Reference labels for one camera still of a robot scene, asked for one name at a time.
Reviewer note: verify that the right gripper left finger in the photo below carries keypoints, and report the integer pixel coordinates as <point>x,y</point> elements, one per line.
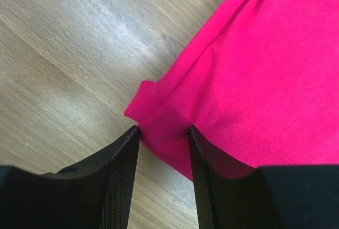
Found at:
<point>96,191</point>

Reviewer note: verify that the magenta t shirt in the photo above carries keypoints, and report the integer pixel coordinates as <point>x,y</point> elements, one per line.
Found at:
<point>259,80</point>

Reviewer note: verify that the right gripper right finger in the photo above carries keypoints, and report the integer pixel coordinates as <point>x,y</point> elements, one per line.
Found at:
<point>228,193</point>

